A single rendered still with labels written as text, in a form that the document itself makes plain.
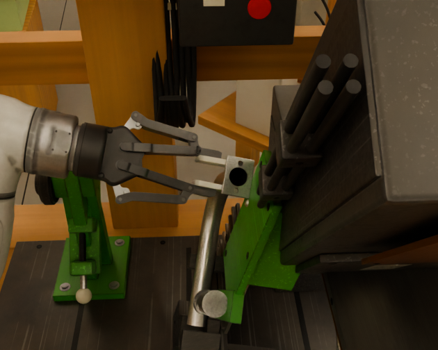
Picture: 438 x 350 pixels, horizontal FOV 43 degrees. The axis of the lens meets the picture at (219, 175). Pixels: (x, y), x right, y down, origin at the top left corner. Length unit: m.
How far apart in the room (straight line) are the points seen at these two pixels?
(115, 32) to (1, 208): 0.36
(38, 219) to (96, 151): 0.56
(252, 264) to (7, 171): 0.34
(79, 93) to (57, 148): 2.77
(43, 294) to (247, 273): 0.48
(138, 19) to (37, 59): 0.25
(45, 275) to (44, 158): 0.43
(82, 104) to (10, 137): 2.66
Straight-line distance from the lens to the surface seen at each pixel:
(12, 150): 0.75
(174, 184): 0.77
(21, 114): 0.76
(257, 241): 0.71
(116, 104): 1.03
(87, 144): 0.75
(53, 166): 0.75
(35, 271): 1.15
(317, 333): 1.02
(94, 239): 1.02
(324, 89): 0.34
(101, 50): 0.98
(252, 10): 0.82
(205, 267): 0.90
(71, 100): 3.45
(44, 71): 1.12
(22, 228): 1.27
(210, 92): 3.42
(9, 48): 1.11
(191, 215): 1.23
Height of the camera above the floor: 1.72
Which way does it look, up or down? 39 degrees down
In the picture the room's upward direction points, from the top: straight up
